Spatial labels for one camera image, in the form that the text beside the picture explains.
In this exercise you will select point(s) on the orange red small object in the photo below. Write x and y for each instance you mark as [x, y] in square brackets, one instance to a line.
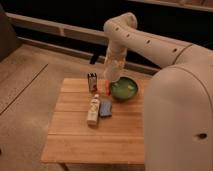
[107, 87]

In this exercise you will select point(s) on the wooden table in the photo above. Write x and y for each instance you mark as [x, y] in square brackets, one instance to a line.
[115, 140]

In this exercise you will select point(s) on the small dark carton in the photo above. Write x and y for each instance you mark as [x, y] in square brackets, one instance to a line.
[92, 81]

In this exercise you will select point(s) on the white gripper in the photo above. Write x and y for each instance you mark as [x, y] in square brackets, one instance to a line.
[114, 64]

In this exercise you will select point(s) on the green bowl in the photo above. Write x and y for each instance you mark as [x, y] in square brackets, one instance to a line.
[124, 89]

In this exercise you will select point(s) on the white plastic bottle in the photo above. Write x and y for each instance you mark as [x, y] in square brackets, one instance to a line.
[93, 112]

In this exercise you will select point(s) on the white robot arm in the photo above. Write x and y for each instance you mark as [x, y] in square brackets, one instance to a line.
[178, 101]

